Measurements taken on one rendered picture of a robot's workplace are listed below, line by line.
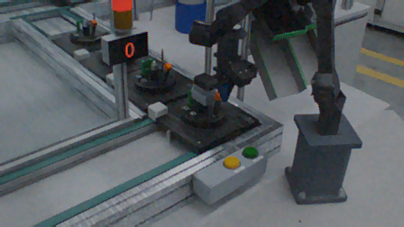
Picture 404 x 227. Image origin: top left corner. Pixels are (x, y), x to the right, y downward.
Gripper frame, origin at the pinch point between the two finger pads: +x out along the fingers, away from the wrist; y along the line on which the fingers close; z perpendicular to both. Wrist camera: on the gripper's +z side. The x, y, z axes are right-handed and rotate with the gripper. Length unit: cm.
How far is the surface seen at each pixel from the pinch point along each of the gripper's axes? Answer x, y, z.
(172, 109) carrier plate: 12.0, -5.4, -17.0
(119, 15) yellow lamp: -20.9, -21.0, -18.4
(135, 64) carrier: 12, 3, -50
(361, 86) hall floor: 109, 239, -77
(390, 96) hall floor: 109, 243, -52
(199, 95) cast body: 4.0, -2.4, -8.0
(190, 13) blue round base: 11, 55, -83
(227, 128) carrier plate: 12.3, 0.9, 0.9
